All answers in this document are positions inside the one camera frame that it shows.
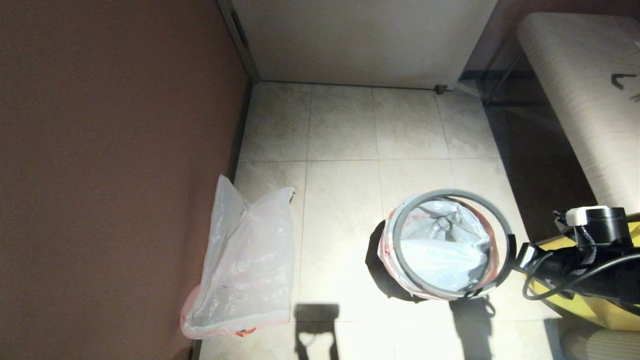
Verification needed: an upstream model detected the fresh white plastic bag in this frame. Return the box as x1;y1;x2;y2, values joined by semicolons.
180;174;296;340

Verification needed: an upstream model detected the grey bin rim ring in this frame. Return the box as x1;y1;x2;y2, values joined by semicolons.
391;188;517;300

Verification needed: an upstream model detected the used white bin liner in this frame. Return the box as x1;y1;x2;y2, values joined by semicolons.
377;194;501;301

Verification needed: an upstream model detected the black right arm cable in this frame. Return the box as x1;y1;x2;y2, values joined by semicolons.
522;240;640;302

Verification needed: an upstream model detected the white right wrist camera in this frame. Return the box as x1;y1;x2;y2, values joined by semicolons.
565;205;611;227

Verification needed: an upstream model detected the grey door frame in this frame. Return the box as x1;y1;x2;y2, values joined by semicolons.
216;0;261;84

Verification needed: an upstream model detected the black metal bench frame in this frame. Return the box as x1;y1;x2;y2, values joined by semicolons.
481;49;529;107

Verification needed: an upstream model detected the white door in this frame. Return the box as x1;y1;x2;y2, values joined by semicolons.
230;0;499;91

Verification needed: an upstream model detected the yellow bag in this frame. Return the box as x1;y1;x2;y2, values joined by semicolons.
527;214;640;332

